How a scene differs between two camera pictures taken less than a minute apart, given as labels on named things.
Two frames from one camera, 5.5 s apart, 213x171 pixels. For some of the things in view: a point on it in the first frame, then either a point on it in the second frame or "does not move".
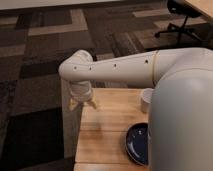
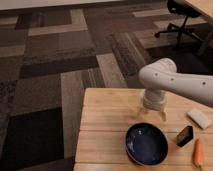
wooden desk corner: x=204 y=6 does not move
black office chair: x=183 y=8 does not move
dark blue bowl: x=137 y=143 does not move
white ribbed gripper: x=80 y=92 → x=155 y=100
